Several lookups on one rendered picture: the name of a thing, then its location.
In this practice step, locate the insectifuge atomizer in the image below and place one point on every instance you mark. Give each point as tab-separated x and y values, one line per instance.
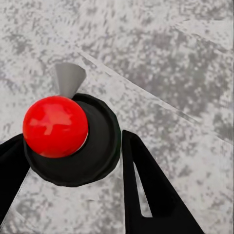
72	139

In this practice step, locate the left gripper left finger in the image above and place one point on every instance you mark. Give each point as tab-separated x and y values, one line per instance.
14	167

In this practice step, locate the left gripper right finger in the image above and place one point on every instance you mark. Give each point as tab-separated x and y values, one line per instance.
170	214

